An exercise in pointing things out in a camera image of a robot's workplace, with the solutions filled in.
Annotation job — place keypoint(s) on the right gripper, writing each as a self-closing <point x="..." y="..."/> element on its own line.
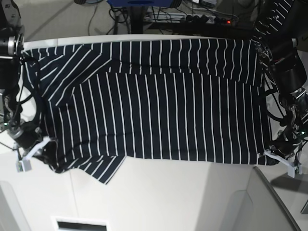
<point x="26" y="135"/>

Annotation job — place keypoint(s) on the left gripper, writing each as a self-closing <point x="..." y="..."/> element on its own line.
<point x="284" y="146"/>

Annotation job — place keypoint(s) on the navy white striped t-shirt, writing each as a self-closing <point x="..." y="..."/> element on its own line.
<point x="178" y="99"/>

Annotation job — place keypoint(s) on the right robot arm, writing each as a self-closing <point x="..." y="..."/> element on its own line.
<point x="11" y="61"/>

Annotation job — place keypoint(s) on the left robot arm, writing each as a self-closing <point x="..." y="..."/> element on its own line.
<point x="278" y="29"/>

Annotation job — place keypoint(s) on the grey chair back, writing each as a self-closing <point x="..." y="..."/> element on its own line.
<point x="240" y="198"/>

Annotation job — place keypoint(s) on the white slotted box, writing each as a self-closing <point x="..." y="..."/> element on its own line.
<point x="79" y="224"/>

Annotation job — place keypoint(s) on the black power strip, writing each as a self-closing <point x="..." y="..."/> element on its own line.
<point x="161" y="17"/>

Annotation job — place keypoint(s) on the black table leg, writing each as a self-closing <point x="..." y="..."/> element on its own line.
<point x="136" y="15"/>

